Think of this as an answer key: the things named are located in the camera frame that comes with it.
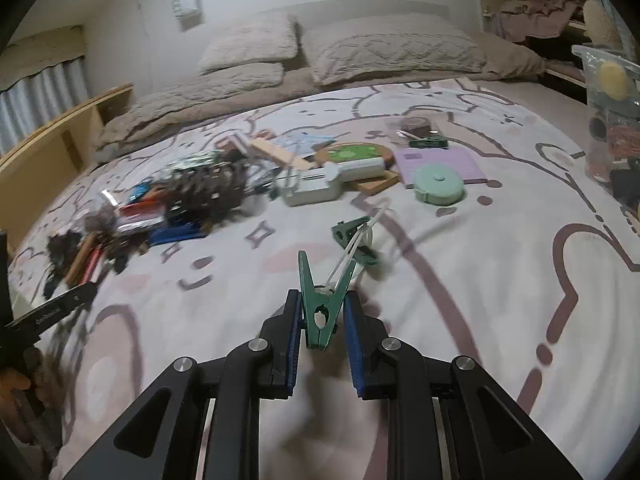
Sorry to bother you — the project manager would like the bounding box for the white plastic dispenser device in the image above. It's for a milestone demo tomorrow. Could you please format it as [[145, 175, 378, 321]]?
[[276, 164, 343, 207]]

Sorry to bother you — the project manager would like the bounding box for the brown tape roll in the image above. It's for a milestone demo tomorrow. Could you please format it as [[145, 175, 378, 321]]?
[[399, 116, 432, 138]]

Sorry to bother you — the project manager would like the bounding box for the clear plastic bin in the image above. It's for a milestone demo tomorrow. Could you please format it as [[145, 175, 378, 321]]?
[[573, 46, 639, 214]]

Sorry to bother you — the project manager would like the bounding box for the light wooden stick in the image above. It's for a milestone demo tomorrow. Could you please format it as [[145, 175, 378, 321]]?
[[250, 138, 316, 171]]

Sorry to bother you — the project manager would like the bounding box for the small fluffy beige pillow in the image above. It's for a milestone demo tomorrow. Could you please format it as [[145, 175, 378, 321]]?
[[198, 11, 298, 74]]

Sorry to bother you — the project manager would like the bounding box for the red pen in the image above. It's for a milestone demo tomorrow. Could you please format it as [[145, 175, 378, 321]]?
[[79, 245, 103, 285]]

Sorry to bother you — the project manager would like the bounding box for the wooden bedside shelf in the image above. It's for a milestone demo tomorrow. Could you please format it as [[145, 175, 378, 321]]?
[[1, 84, 134, 252]]

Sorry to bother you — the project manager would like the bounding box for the round cork coaster green print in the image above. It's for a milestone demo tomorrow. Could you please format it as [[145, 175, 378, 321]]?
[[314, 142, 395, 168]]

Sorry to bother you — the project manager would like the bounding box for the green clothespin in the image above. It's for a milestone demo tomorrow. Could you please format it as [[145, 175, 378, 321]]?
[[297, 250, 357, 350], [331, 216, 378, 268]]

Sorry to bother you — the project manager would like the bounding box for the blue rectangular packet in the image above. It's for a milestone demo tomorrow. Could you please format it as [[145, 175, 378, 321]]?
[[149, 222, 207, 246]]

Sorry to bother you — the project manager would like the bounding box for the cartoon print bed sheet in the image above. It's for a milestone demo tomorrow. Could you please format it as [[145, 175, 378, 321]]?
[[10, 79, 639, 479]]

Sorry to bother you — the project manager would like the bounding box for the dark green clip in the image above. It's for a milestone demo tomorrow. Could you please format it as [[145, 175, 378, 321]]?
[[409, 136, 449, 150]]

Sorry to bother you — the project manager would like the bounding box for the silver foil packet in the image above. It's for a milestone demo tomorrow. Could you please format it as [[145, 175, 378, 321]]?
[[167, 150, 224, 174]]

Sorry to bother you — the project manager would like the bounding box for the mint green round tape measure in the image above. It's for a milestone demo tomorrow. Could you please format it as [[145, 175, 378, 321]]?
[[413, 164, 465, 206]]

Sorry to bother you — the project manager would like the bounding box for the purple notepad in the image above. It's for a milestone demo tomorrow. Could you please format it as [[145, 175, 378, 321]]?
[[394, 146, 487, 188]]

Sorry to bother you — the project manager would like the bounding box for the wooden handle tool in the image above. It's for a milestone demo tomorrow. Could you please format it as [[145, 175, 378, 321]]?
[[64, 232, 99, 287]]

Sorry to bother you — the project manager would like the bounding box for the large beige quilted pillow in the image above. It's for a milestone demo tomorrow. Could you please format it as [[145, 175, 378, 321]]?
[[300, 13, 486, 86]]

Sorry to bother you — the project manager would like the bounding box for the red clear plastic case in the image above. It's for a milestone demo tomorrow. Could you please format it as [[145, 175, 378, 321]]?
[[115, 202, 166, 236]]

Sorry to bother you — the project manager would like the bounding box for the beige folded blanket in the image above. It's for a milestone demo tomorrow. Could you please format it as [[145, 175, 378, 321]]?
[[90, 32, 546, 164]]

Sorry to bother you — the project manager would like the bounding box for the grey curtain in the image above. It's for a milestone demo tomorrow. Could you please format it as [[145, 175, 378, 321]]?
[[0, 56, 91, 155]]

